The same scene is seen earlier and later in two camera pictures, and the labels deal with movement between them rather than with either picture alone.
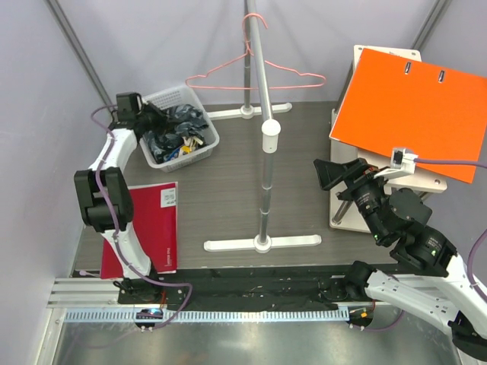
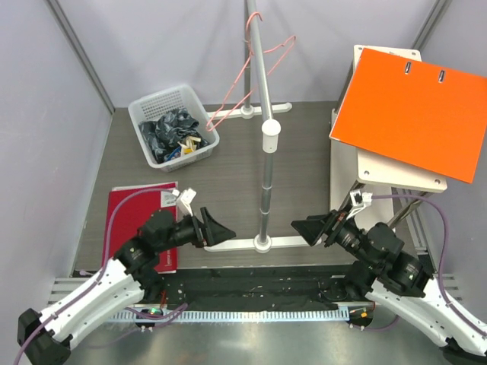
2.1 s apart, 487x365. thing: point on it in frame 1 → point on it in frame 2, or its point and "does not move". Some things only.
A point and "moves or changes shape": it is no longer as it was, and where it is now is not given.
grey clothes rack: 268,113 does not move
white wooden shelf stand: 342,218 does not move
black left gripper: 162,117 → 209,232
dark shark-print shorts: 186,121 moves or changes shape
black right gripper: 329,172 → 331,223
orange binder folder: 436,112 does not move
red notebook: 154,221 does not move
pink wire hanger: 247,53 moves or changes shape
